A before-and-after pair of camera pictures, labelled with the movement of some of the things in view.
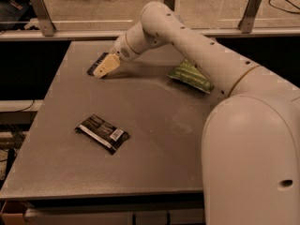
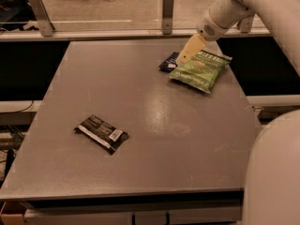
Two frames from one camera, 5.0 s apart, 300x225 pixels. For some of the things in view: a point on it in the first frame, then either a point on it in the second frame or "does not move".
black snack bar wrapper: x=103 y=132 does not move
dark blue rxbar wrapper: x=90 y=70 to x=170 y=64
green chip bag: x=187 y=71 does not move
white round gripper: x=121 y=52 to x=208 y=29
